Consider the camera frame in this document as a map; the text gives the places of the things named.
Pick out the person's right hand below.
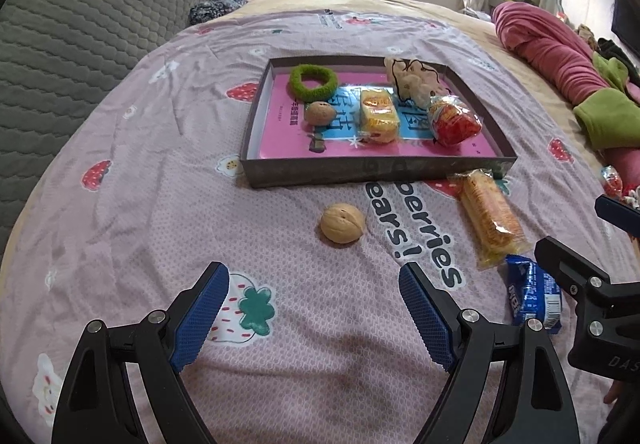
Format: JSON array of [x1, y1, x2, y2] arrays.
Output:
[[602, 380, 629, 407]]

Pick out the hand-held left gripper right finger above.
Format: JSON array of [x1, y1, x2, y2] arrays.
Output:
[[398, 262, 581, 444]]

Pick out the dark floral cloth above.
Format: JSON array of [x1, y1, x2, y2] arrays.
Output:
[[189, 0, 248, 24]]

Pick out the black garment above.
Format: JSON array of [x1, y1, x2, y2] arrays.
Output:
[[595, 36, 633, 67]]

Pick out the beige plush toy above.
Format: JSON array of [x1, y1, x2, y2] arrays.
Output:
[[384, 56, 446, 107]]

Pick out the black television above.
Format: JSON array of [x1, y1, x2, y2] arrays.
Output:
[[612, 0, 640, 57]]

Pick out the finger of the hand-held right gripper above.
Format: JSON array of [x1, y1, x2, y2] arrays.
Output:
[[595, 195, 640, 239], [534, 236, 627, 307]]

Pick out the dark cardboard box tray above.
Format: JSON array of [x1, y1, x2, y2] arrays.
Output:
[[240, 54, 518, 189]]

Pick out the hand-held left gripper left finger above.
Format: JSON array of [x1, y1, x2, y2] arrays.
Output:
[[51, 261, 231, 444]]

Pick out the blue cookie packet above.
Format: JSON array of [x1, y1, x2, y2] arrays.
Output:
[[505, 254, 565, 336]]

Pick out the long orange cracker packet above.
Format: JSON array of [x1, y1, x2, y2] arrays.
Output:
[[446, 168, 531, 271]]

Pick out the red snack packet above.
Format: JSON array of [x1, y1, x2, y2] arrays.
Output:
[[426, 94, 485, 148]]

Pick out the pink quilt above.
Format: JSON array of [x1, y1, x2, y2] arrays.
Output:
[[491, 1, 640, 189]]

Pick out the grey quilted headboard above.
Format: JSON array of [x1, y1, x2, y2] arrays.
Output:
[[0, 0, 223, 265]]

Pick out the green fluffy hair scrunchie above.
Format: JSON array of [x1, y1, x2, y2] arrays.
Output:
[[289, 65, 339, 102]]

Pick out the yellow snack packet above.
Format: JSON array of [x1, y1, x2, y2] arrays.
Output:
[[359, 88, 402, 145]]

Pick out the green fleece garment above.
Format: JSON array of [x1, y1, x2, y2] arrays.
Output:
[[572, 51, 640, 152]]

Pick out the purple strawberry printed blanket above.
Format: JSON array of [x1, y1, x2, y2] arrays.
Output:
[[0, 8, 640, 444]]

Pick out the walnut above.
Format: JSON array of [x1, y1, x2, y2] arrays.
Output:
[[306, 101, 335, 127], [320, 204, 367, 245]]

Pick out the red and white candy packet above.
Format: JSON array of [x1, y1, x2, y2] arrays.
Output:
[[600, 165, 626, 197]]

